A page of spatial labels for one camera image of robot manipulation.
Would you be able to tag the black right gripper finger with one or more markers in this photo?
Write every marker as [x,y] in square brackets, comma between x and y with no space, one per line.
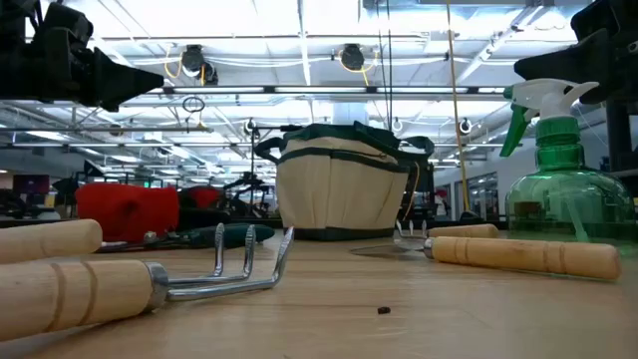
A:
[583,57]

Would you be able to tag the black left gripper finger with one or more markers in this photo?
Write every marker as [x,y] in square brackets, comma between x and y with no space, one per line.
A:
[124,85]

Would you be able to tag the red black work glove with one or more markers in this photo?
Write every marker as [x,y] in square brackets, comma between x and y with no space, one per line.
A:
[124,209]

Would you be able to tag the green plastic spray bottle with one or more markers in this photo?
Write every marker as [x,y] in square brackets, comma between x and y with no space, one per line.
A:
[563,199]

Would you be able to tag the beige green-trimmed gardening bag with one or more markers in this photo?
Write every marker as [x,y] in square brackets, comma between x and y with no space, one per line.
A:
[339,199]

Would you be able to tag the dark monitor screen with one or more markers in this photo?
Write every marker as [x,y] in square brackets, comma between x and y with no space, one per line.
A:
[31,184]

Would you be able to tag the yellow vertical pole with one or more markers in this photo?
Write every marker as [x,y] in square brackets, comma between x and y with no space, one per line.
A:
[456,109]

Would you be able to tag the black cabinet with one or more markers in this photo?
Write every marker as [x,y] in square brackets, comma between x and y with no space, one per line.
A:
[424,189]

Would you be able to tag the small black speck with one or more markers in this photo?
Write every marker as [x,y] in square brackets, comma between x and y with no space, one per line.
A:
[384,310]

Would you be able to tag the black table edge rail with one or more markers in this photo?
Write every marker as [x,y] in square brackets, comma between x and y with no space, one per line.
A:
[20,223]

